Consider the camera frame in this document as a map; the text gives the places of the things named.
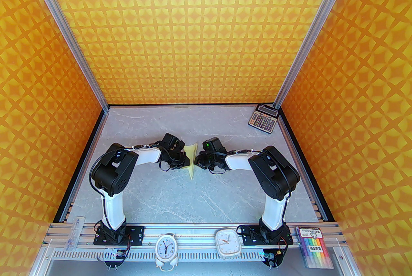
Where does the round white alarm clock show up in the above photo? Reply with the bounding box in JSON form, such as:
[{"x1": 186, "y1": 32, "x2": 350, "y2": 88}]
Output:
[{"x1": 155, "y1": 232, "x2": 179, "y2": 270}]

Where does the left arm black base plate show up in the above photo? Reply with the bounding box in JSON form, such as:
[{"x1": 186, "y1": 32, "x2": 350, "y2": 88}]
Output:
[{"x1": 93, "y1": 225, "x2": 145, "y2": 245}]

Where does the square white alarm clock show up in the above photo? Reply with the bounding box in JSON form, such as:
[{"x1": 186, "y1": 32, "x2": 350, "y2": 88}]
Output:
[{"x1": 215, "y1": 228, "x2": 241, "y2": 260}]

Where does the aluminium frame post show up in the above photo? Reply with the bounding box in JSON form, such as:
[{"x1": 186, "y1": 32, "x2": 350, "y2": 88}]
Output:
[
  {"x1": 273, "y1": 0, "x2": 364, "y2": 109},
  {"x1": 16, "y1": 0, "x2": 110, "y2": 111}
]

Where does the gold and black calculator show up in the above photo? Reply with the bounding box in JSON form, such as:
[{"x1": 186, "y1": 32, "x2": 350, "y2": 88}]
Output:
[{"x1": 248, "y1": 104, "x2": 278, "y2": 133}]

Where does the pack of coloured highlighters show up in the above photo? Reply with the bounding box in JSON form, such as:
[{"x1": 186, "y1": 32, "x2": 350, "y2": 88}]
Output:
[{"x1": 295, "y1": 226, "x2": 334, "y2": 269}]

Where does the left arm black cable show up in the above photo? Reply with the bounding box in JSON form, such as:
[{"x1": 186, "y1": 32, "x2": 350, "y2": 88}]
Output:
[{"x1": 89, "y1": 150, "x2": 114, "y2": 193}]

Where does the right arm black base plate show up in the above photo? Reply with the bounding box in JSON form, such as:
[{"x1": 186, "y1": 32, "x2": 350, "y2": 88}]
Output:
[{"x1": 240, "y1": 225, "x2": 293, "y2": 246}]

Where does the clear plastic pen case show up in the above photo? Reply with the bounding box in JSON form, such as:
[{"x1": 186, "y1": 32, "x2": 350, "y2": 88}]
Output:
[{"x1": 66, "y1": 218, "x2": 85, "y2": 252}]

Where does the aluminium mounting rail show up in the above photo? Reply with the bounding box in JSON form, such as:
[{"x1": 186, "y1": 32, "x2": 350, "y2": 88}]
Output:
[{"x1": 42, "y1": 222, "x2": 346, "y2": 248}]

